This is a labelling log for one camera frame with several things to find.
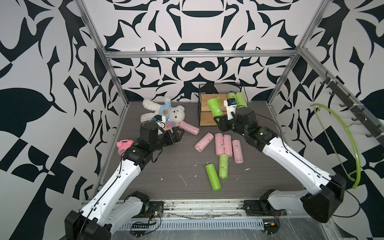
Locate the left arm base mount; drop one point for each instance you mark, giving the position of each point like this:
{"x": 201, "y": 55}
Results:
{"x": 149, "y": 206}

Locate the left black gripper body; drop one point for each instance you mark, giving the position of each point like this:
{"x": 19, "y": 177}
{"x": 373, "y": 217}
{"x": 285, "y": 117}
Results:
{"x": 165, "y": 140}

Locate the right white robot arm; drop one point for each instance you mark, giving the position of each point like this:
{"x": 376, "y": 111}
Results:
{"x": 322, "y": 194}

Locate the white teddy bear blue shirt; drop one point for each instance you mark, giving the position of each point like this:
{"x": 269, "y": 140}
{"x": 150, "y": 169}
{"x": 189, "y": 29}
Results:
{"x": 172, "y": 114}

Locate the green plastic hanger hoop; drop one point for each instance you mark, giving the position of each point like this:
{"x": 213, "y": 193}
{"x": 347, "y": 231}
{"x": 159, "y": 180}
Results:
{"x": 340, "y": 147}

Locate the black wall hook rail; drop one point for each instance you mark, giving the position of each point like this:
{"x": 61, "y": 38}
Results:
{"x": 363, "y": 116}

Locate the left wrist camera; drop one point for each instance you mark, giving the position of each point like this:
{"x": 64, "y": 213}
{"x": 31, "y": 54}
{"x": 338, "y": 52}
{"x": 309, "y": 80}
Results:
{"x": 160, "y": 120}

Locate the pink alarm clock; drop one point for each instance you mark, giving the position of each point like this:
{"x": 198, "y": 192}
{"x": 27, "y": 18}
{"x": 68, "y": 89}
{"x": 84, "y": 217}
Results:
{"x": 123, "y": 145}

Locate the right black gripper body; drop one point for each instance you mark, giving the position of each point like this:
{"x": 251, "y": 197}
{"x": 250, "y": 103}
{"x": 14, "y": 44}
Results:
{"x": 234, "y": 124}

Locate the pink trash bag roll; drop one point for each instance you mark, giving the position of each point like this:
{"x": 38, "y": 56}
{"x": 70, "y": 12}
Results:
{"x": 237, "y": 152}
{"x": 219, "y": 144}
{"x": 228, "y": 145}
{"x": 189, "y": 128}
{"x": 204, "y": 142}

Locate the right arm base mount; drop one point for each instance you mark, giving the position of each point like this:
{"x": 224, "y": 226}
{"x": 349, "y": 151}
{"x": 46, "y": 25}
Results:
{"x": 262, "y": 207}

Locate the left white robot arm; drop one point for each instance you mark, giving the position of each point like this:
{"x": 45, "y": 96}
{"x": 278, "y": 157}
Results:
{"x": 100, "y": 218}

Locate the green trash bag roll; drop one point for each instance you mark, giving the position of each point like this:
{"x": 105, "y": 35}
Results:
{"x": 223, "y": 166}
{"x": 241, "y": 100}
{"x": 231, "y": 96}
{"x": 215, "y": 107}
{"x": 213, "y": 177}

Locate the black wire wooden shelf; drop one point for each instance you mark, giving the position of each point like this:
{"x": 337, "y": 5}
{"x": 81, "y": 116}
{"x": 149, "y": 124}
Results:
{"x": 209, "y": 91}

